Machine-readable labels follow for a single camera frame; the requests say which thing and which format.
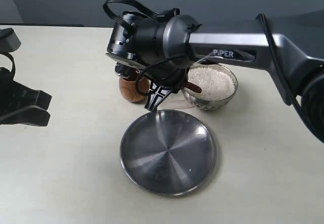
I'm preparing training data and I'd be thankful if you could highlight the steel bowl of rice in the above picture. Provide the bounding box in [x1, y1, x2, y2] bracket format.
[182, 64, 238, 110]

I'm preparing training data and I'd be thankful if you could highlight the brown wooden cup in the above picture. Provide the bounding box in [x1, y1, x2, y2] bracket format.
[119, 78, 150, 102]

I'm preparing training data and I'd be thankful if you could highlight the clear tape strip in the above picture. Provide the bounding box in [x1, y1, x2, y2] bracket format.
[159, 93, 193, 110]

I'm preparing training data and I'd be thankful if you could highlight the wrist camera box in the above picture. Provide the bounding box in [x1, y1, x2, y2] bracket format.
[0, 28, 21, 53]
[107, 11, 138, 58]

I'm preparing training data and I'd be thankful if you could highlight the red-brown wooden spoon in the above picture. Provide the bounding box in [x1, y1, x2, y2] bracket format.
[183, 81, 202, 93]

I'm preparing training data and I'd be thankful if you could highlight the black left camera cable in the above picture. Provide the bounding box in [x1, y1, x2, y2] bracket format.
[0, 53, 16, 80]

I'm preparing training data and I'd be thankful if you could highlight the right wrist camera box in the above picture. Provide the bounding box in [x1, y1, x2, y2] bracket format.
[107, 11, 138, 58]

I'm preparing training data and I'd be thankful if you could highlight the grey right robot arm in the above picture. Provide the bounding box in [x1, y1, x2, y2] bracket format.
[107, 11, 323, 140]

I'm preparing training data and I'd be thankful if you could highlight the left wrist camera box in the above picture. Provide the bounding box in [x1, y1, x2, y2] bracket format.
[0, 28, 21, 53]

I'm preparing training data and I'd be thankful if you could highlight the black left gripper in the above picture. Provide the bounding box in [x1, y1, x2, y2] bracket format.
[1, 67, 52, 125]

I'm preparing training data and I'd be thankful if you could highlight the black camera cable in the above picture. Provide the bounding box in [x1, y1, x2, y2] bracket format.
[0, 53, 16, 80]
[102, 0, 324, 143]

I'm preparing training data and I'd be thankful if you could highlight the black right camera cable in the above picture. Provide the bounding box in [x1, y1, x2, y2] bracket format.
[102, 0, 324, 143]

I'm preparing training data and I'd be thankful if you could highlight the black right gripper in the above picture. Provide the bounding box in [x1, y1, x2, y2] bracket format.
[115, 56, 189, 112]

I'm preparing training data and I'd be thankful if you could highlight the round steel plate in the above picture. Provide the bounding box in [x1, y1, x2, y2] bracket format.
[119, 109, 217, 196]

